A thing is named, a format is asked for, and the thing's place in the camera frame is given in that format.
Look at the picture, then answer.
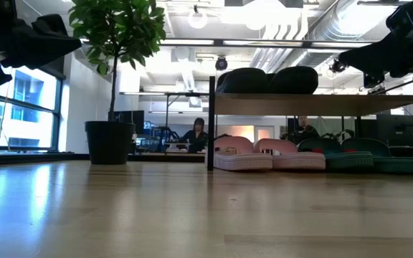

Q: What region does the round ceiling lamp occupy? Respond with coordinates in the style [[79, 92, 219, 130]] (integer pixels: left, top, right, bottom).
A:
[[187, 9, 208, 30]]

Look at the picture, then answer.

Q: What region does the person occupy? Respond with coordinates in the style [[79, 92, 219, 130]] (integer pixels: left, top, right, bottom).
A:
[[176, 117, 210, 154], [281, 115, 321, 144]]

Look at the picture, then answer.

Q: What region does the silver ventilation duct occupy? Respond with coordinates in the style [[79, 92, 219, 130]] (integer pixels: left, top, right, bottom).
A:
[[251, 0, 376, 72]]

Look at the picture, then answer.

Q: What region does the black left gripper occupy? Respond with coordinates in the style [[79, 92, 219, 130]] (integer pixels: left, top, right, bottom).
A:
[[0, 14, 82, 87]]

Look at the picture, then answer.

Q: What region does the green potted plant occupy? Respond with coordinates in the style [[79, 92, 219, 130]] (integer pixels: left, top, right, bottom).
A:
[[68, 0, 167, 166]]

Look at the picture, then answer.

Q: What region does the black overhead camera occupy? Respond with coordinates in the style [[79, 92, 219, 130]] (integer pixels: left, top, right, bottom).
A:
[[214, 56, 229, 72]]

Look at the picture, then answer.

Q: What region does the pink rubber slide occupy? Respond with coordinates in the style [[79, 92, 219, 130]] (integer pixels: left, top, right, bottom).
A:
[[212, 135, 274, 171], [255, 138, 327, 171]]

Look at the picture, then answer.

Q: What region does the black rubber slide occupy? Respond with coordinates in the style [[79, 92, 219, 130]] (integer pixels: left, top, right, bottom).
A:
[[267, 65, 320, 95], [216, 67, 269, 95]]

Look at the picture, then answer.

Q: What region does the black ceiling device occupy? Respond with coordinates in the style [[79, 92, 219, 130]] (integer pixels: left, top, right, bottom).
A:
[[329, 58, 348, 75]]

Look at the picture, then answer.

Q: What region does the wooden shelf black frame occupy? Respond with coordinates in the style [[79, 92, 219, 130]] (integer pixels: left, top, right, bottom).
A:
[[206, 75, 413, 173]]

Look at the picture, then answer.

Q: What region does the black monitor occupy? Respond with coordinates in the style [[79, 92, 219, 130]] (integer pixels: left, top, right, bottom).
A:
[[376, 114, 413, 147], [111, 110, 146, 135]]

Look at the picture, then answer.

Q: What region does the overhead light bar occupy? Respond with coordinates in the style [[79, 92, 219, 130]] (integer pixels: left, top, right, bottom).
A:
[[79, 37, 372, 50]]

